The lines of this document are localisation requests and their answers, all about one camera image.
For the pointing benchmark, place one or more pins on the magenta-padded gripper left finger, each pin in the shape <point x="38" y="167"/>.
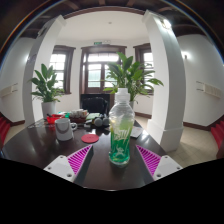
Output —
<point x="55" y="166"/>

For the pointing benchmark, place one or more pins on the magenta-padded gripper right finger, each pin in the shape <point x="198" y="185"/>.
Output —
<point x="168" y="166"/>

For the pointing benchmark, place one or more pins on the clear green-label drink bottle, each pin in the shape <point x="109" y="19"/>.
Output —
<point x="121" y="140"/>

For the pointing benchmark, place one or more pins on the white mug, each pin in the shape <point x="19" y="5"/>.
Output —
<point x="63" y="131"/>

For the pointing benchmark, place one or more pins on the flat round red coaster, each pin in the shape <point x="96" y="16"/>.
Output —
<point x="90" y="138"/>

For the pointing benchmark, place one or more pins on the tea set tray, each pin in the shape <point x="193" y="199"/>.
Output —
<point x="78" y="116"/>

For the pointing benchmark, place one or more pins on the small potted plant white pot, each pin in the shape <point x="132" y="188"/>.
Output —
<point x="48" y="108"/>

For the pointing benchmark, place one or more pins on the red carpeted staircase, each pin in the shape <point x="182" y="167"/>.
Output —
<point x="4" y="130"/>
<point x="218" y="133"/>

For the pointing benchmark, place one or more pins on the green book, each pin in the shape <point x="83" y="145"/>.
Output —
<point x="92" y="116"/>

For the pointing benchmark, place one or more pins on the grey headphones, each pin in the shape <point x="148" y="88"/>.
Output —
<point x="99" y="121"/>

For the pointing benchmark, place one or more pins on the black chair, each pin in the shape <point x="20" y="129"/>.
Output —
<point x="95" y="105"/>

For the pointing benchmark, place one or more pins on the dark wooden glazed door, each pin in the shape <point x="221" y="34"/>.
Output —
<point x="84" y="73"/>

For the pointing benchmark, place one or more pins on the large potted plant white pot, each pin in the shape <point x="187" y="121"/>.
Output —
<point x="131" y="75"/>

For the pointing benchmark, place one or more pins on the dark framed window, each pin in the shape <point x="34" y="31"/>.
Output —
<point x="139" y="53"/>
<point x="69" y="66"/>

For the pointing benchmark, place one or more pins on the green exit sign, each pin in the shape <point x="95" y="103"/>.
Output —
<point x="97" y="43"/>

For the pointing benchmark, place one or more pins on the white wall panel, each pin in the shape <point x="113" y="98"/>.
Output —
<point x="8" y="90"/>
<point x="210" y="90"/>

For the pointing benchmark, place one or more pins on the column wall lamp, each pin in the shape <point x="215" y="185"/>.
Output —
<point x="166" y="24"/>

